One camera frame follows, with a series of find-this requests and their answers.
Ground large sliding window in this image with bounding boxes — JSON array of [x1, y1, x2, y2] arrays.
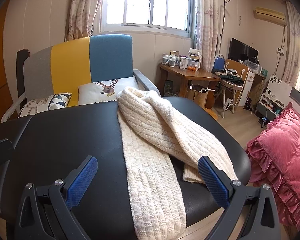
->
[[100, 0, 197, 39]]

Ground white metal rail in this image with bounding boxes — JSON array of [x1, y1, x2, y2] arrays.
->
[[1, 94, 25, 123]]

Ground cream knitted sweater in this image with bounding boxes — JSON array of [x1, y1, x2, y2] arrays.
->
[[116, 86, 239, 235]]

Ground brown wooden table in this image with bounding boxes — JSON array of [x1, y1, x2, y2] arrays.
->
[[159, 62, 222, 110]]

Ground patterned beige curtain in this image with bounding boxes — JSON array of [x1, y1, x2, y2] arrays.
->
[[194, 0, 227, 69], [282, 1, 300, 87], [65, 0, 108, 42]]

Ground pink ruffled quilt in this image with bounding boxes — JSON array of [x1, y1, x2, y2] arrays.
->
[[245, 102, 300, 230]]

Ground metal chair with clothes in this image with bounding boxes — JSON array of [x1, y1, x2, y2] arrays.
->
[[215, 80, 244, 118]]

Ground white shelf unit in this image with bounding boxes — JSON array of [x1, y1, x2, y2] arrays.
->
[[255, 75, 299, 120]]

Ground group of jars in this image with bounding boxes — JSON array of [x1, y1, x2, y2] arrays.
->
[[162, 54, 180, 67]]

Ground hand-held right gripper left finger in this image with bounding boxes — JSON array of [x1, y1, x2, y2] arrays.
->
[[15, 155, 98, 240]]

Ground white deer print cushion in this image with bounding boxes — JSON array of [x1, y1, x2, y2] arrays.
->
[[77, 77, 140, 105]]

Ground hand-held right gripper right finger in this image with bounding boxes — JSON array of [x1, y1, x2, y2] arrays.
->
[[197, 156, 282, 240]]

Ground metal hanging pole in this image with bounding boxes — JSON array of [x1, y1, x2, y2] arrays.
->
[[218, 0, 241, 55]]

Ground geometric print cushion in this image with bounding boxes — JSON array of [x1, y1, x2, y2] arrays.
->
[[19, 92, 72, 118]]

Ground black upright board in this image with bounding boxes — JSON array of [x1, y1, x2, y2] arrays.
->
[[16, 49, 30, 103]]

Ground wall air conditioner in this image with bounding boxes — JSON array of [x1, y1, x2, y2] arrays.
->
[[252, 7, 288, 27]]

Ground brown paper bag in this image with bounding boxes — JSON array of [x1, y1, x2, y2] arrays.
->
[[187, 85, 208, 103]]

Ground grey yellow blue sofa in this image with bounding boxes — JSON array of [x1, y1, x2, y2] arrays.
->
[[0, 34, 163, 124]]

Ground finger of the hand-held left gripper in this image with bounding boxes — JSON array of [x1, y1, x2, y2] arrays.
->
[[0, 139, 14, 170]]

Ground black flat television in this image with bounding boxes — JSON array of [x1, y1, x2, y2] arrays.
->
[[227, 37, 259, 63]]

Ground wooden door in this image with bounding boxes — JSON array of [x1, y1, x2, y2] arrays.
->
[[0, 0, 18, 128]]

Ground blue folding chair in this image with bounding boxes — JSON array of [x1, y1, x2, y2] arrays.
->
[[213, 54, 225, 72]]

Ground stack of white boxes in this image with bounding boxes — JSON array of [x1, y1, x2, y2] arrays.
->
[[187, 49, 203, 69]]

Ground dark clothes pile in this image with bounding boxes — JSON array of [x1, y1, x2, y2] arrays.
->
[[212, 69, 245, 84]]

